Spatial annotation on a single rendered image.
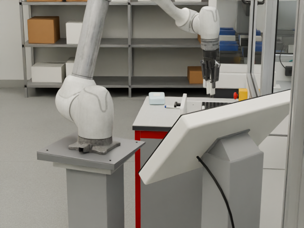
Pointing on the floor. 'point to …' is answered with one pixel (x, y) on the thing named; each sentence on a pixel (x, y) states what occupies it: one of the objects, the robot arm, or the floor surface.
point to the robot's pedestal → (94, 196)
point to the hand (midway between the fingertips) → (210, 87)
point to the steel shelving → (169, 42)
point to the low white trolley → (174, 216)
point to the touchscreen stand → (232, 191)
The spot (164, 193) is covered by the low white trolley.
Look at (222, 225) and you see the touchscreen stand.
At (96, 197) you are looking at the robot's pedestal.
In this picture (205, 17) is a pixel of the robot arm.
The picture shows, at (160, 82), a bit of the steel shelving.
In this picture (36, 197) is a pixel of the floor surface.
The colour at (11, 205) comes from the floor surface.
